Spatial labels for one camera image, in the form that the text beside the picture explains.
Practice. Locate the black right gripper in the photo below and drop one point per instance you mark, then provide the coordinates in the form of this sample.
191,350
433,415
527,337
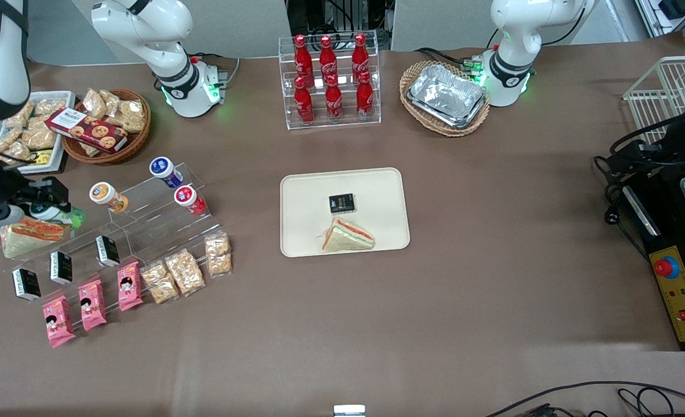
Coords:
7,188

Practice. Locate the green gum bottle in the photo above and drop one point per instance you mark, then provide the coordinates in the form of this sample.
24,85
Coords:
67,217

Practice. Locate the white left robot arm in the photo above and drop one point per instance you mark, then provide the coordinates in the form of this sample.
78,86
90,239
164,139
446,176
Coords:
516,35

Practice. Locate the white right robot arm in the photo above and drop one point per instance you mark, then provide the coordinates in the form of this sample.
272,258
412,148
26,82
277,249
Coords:
157,40

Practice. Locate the orange gum bottle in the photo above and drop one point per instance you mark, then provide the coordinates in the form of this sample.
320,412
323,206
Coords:
107,196

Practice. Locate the white rectangular snack tray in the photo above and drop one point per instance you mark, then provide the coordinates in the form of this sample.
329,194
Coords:
64,124

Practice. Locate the clear acrylic stepped gum stand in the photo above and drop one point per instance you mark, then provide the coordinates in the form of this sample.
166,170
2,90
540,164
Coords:
162,223

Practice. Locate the blue gum bottle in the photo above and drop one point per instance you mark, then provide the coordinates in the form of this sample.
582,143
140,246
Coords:
164,171

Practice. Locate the red gum bottle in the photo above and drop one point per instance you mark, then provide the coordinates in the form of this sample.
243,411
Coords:
189,199

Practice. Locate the beige plastic tray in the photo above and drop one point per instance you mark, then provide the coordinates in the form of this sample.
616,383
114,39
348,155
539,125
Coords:
377,197

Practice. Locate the aluminium foil tray stack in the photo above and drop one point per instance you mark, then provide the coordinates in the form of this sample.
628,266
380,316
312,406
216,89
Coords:
446,95

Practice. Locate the wrapped triangle sandwich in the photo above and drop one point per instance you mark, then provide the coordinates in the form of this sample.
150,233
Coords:
26,237
347,237

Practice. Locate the yellow snack packet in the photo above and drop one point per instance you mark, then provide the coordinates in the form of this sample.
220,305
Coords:
44,156

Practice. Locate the clear puffed snack pack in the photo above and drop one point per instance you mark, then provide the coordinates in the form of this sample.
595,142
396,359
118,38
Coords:
18,150
94,103
50,107
131,116
22,119
38,136
112,99
5,141

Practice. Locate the black and white carton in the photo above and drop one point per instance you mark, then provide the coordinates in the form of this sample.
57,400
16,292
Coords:
107,251
26,284
61,267

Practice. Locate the clear acrylic stepped snack stand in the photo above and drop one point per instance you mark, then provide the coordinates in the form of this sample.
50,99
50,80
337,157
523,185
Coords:
81,272

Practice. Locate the red cookie box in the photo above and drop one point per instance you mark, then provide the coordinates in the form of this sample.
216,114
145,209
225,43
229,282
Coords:
87,130

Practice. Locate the brown wicker snack basket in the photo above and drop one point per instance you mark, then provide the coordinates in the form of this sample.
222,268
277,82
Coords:
134,145

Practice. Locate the pink snack packet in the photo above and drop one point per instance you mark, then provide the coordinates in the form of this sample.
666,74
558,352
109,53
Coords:
58,321
129,286
92,305

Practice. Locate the clear peanut brittle pack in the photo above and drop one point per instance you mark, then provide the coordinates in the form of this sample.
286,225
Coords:
218,253
185,272
160,282

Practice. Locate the clear acrylic bottle rack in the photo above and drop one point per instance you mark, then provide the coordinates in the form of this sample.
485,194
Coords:
287,87

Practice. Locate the red cola bottle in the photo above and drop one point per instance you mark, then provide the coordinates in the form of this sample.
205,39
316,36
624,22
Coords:
303,61
334,101
304,104
328,58
365,98
360,55

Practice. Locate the small black snack box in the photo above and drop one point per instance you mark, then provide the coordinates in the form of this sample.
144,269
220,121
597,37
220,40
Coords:
341,203

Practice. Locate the light wicker basket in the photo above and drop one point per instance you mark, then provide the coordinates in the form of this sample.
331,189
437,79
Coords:
414,110

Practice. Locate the black machine base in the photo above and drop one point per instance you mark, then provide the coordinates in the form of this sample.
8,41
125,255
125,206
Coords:
666,226

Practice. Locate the red emergency stop button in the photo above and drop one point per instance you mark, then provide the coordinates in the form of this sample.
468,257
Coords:
666,267

